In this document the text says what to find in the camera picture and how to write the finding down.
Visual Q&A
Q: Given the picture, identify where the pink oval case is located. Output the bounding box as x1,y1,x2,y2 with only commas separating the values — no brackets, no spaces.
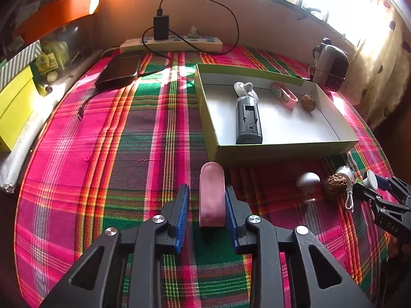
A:
199,162,226,227

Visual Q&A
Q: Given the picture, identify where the white green cable spool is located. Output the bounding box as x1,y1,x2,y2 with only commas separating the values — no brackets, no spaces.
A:
356,170,378,191

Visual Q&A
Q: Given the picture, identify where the white space heater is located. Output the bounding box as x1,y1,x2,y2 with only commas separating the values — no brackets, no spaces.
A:
308,37,349,94

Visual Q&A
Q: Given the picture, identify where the small white lidded jar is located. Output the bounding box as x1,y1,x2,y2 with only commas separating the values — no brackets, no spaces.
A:
335,166,354,186

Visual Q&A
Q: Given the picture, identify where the black power bank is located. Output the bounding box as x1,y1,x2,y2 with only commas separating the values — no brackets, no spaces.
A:
95,52,144,91

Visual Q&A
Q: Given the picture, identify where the walnut in box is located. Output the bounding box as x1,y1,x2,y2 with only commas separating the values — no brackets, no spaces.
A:
301,95,316,112

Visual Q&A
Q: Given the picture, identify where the green grey cardboard box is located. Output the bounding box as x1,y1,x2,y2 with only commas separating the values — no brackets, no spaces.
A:
194,64,358,167

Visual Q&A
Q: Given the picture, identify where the brown walnut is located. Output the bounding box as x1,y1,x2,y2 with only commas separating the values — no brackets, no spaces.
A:
323,174,349,200

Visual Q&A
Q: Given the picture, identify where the white mushroom-shaped gadget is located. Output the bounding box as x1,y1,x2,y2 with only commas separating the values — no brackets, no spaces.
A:
295,172,320,204

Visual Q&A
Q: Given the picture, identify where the plaid pink green blanket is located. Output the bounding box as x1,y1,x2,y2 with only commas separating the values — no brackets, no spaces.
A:
14,46,392,307

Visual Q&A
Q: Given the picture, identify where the white round gadget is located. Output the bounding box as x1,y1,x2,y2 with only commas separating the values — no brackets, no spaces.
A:
233,82,258,102

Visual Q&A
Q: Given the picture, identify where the orange shelf tray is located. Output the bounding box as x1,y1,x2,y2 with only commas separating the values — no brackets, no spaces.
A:
13,0,100,45

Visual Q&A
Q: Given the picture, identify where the beige power strip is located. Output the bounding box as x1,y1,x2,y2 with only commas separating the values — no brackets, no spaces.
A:
120,35,223,53

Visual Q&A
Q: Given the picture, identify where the yellow box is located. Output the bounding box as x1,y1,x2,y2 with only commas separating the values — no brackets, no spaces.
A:
0,65,40,153

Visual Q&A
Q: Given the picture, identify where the black charger with cable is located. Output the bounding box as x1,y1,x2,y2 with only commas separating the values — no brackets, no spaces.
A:
142,0,240,63

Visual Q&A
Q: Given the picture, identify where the striped green white box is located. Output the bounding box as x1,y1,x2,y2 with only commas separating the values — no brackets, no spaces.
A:
0,40,42,90

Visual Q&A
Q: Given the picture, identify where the cream dotted curtain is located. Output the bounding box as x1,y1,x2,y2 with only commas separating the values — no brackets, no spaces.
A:
328,0,410,129

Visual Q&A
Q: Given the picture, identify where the black electric shaver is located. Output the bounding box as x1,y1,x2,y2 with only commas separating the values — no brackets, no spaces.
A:
236,96,263,145

